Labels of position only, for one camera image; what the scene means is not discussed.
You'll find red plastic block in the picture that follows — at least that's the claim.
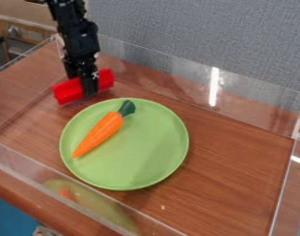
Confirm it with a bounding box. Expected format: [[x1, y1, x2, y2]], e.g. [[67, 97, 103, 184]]
[[51, 68, 115, 105]]

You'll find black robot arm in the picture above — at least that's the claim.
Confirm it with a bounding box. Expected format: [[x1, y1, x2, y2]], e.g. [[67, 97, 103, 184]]
[[25, 0, 100, 97]]

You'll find green round plate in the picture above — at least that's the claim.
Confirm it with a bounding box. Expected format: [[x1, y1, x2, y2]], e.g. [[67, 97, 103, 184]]
[[59, 98, 189, 191]]

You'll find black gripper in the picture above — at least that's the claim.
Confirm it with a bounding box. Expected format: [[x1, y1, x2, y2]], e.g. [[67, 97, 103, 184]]
[[56, 20, 100, 97]]

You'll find clear acrylic tray enclosure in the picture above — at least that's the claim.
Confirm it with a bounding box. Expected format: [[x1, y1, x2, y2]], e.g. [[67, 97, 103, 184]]
[[0, 40, 300, 236]]

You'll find orange toy carrot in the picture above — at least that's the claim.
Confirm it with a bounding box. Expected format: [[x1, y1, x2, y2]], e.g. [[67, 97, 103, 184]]
[[71, 100, 135, 158]]

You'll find wooden cabinet with knob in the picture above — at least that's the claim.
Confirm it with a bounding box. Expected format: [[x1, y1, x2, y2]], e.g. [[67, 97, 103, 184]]
[[0, 14, 55, 65]]

